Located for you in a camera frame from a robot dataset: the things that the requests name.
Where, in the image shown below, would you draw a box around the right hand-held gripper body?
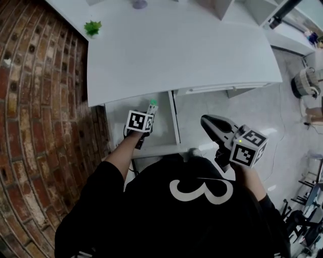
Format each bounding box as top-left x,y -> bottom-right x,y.
214,124 -> 268,174

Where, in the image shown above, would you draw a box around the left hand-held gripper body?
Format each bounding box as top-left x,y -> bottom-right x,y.
123,109 -> 155,150

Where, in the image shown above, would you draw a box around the green and white product box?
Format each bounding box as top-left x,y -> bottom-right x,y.
147,99 -> 159,116

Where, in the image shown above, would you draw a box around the deep white drawer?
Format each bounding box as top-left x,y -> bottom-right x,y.
104,91 -> 188,159

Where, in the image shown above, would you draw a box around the person's left forearm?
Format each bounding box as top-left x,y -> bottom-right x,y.
104,131 -> 145,182

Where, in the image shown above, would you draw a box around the person's right forearm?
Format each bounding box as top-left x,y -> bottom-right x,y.
233,162 -> 268,203

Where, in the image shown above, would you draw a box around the person's white shoe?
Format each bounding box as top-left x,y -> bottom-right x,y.
187,148 -> 203,159

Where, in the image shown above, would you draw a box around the white desk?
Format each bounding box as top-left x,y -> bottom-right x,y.
45,0 -> 283,108

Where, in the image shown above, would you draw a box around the person's black printed shirt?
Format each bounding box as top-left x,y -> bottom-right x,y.
54,153 -> 291,258

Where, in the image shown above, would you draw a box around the small green potted plant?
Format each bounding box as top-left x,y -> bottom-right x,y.
84,20 -> 103,39

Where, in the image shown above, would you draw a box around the white window ledge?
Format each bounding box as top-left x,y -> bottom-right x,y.
264,5 -> 316,56

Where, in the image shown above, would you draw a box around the white shelf unit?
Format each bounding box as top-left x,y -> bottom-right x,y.
196,0 -> 280,28

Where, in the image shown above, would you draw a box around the colourful small items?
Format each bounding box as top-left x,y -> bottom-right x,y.
304,28 -> 323,49

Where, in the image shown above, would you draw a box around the black metal frame chair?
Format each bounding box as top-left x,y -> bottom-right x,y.
290,151 -> 323,206

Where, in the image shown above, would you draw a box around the black window frame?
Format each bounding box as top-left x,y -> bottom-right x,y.
268,0 -> 303,30

